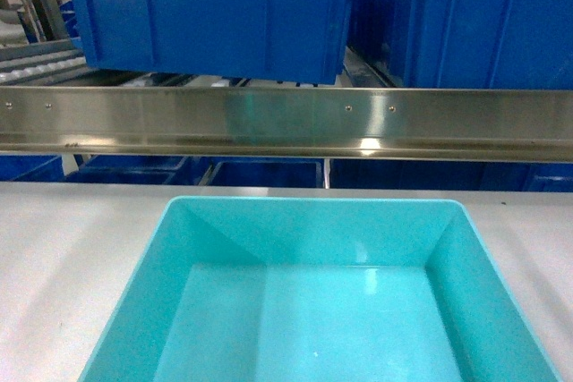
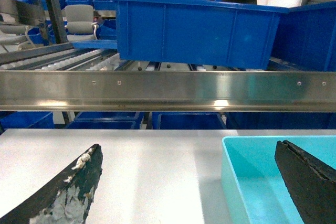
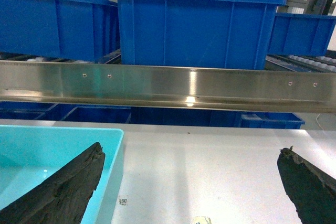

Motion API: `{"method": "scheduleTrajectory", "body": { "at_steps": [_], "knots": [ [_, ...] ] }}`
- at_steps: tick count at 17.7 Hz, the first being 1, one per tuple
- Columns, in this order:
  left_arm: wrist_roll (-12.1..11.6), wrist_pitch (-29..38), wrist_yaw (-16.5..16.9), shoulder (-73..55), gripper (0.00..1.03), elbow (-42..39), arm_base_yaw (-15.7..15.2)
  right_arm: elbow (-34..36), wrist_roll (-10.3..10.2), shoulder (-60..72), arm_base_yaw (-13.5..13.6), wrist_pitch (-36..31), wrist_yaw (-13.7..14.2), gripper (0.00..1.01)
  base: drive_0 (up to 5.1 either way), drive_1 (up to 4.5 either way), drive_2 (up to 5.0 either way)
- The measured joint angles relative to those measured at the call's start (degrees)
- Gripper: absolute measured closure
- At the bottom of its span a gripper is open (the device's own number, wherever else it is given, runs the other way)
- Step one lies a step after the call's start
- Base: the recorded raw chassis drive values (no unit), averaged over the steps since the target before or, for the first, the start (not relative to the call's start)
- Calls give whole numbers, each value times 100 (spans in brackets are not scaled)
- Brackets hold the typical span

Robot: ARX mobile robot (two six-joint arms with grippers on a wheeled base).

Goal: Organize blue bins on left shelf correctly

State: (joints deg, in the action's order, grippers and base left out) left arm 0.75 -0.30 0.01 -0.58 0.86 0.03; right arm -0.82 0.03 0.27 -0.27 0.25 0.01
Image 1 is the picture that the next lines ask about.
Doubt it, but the teal plastic bin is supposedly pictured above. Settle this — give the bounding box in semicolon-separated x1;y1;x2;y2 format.
81;196;560;381

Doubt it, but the stainless steel shelf rack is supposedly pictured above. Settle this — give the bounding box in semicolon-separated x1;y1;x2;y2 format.
0;37;573;163

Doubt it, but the blue bin upper left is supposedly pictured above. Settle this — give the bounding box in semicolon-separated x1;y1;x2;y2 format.
73;0;353;84

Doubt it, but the blue bin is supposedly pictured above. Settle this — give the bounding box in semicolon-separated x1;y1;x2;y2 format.
348;0;572;89
73;0;353;84

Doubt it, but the blue bin upper right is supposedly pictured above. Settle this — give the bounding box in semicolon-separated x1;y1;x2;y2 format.
348;0;572;89

